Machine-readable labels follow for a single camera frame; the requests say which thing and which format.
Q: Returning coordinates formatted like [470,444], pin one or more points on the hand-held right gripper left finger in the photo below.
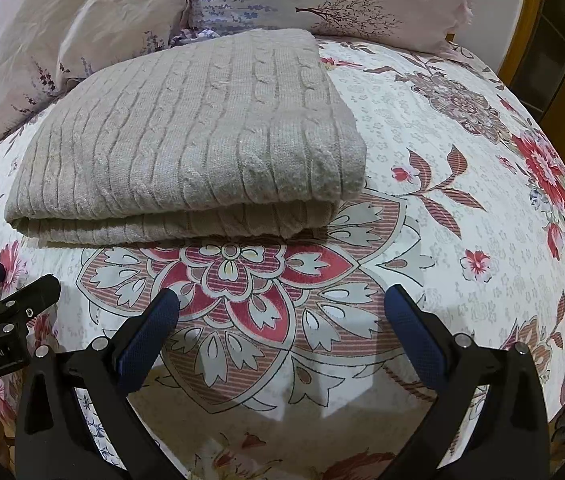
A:
[146,342]

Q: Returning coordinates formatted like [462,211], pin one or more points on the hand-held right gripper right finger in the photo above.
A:
[412,340]

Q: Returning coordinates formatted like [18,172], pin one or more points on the beige knitted blanket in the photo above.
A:
[187,150]

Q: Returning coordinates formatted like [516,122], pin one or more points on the floral bed sheet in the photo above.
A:
[412,240]

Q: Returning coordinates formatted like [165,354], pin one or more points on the wooden cabinet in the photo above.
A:
[532,35]

